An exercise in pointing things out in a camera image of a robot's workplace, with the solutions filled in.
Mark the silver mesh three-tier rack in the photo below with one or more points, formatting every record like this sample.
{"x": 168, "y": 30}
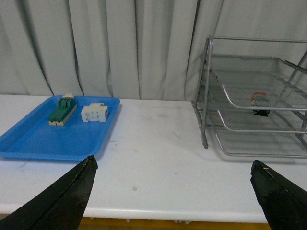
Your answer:
{"x": 252, "y": 94}

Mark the red emergency stop button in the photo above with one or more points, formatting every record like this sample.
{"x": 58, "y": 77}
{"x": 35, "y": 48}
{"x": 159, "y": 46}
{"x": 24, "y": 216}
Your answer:
{"x": 259, "y": 99}

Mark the green knife switch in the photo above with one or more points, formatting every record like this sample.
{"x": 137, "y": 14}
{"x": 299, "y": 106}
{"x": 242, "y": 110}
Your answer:
{"x": 66, "y": 106}

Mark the white circuit breaker block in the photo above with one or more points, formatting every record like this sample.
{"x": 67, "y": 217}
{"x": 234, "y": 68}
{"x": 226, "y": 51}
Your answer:
{"x": 97, "y": 112}

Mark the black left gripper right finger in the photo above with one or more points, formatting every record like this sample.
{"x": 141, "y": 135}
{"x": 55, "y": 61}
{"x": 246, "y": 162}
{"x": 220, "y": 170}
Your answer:
{"x": 284, "y": 204}

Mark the blue plastic tray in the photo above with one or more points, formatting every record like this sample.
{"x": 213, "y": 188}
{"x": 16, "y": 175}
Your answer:
{"x": 33, "y": 138}

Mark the white curtain backdrop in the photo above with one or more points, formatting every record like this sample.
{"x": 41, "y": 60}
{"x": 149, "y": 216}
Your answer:
{"x": 133, "y": 49}

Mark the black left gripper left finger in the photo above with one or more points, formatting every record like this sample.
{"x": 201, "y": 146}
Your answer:
{"x": 60, "y": 206}

